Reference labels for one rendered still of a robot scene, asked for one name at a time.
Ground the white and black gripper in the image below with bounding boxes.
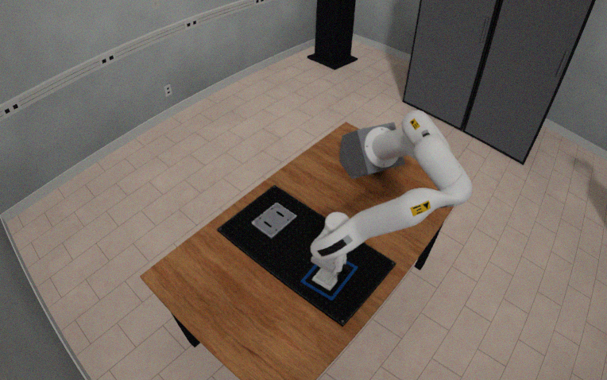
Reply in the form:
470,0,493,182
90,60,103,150
333,254,351,281

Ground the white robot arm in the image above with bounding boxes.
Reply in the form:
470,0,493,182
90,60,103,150
311,110,473,273

